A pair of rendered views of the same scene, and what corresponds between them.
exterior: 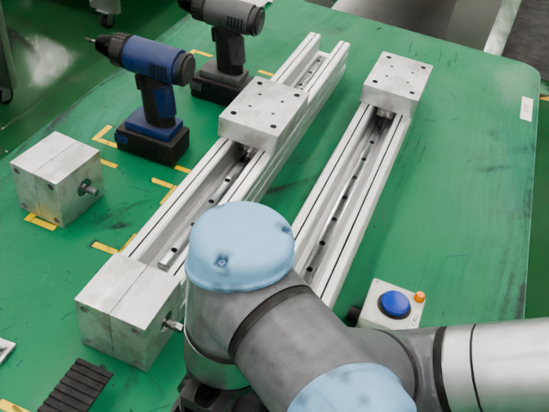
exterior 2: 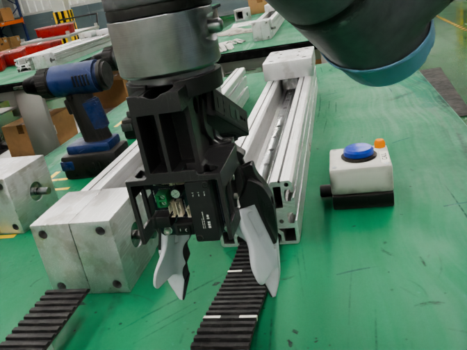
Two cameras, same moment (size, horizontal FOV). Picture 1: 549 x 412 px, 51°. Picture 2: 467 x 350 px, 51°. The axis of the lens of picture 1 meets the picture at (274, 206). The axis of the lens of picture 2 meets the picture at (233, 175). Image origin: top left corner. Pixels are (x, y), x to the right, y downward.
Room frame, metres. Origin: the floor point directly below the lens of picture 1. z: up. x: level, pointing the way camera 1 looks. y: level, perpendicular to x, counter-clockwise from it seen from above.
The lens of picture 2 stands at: (-0.08, -0.01, 1.09)
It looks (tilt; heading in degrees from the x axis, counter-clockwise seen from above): 22 degrees down; 359
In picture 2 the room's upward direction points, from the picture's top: 11 degrees counter-clockwise
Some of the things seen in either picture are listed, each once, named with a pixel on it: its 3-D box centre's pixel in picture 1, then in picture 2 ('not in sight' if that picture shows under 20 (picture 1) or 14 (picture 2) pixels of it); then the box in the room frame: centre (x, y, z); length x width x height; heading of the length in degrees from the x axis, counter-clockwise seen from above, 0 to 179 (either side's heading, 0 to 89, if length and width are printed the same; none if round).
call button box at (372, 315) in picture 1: (382, 315); (354, 176); (0.53, -0.18, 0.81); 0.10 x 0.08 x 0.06; 74
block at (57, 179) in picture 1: (65, 181); (17, 193); (0.68, 0.34, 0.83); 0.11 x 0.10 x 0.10; 70
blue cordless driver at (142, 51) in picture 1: (137, 95); (71, 121); (0.87, 0.27, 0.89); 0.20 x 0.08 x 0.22; 76
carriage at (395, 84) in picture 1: (395, 88); (291, 69); (1.07, -0.21, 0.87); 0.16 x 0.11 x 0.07; 164
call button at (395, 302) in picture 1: (395, 304); (358, 153); (0.53, -0.19, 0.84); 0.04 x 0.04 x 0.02
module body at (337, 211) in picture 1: (357, 174); (284, 119); (0.83, -0.14, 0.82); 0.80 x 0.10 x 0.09; 164
